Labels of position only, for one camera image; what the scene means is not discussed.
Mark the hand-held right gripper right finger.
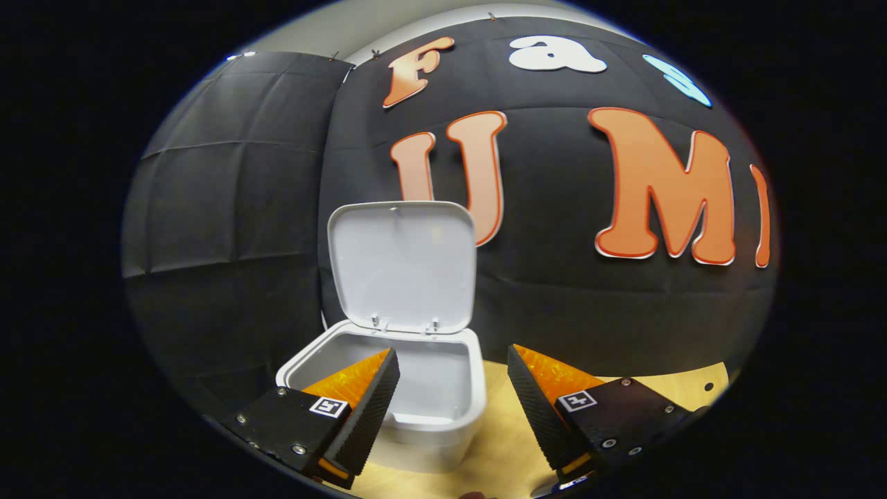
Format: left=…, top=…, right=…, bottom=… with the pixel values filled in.
left=507, top=344, right=694, bottom=479

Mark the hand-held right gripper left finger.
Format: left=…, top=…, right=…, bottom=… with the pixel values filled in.
left=222, top=347, right=401, bottom=490

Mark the white desktop garbage bin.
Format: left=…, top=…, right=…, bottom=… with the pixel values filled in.
left=276, top=201, right=487, bottom=475

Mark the wooden desktop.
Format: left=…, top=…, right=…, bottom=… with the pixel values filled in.
left=326, top=360, right=730, bottom=499

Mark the black backdrop cloth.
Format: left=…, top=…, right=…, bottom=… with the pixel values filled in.
left=123, top=15, right=777, bottom=417

